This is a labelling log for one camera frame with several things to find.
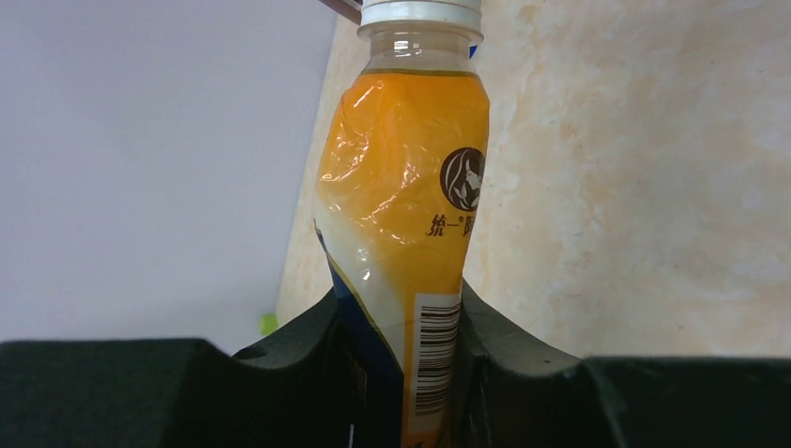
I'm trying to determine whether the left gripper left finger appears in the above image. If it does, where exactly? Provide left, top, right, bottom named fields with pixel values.
left=1, top=293, right=350, bottom=447

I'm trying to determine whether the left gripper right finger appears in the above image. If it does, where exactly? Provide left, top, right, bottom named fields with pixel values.
left=451, top=287, right=790, bottom=447

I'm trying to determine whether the orange juice bottle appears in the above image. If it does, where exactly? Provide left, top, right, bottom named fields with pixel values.
left=313, top=21, right=490, bottom=447

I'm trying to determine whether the white blue Pocari cap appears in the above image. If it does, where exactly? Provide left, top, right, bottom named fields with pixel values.
left=360, top=0, right=482, bottom=33

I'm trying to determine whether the small green block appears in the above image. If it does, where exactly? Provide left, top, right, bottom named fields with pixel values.
left=259, top=313, right=279, bottom=337

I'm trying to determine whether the brown metronome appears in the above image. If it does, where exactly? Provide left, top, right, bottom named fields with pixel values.
left=320, top=0, right=363, bottom=25

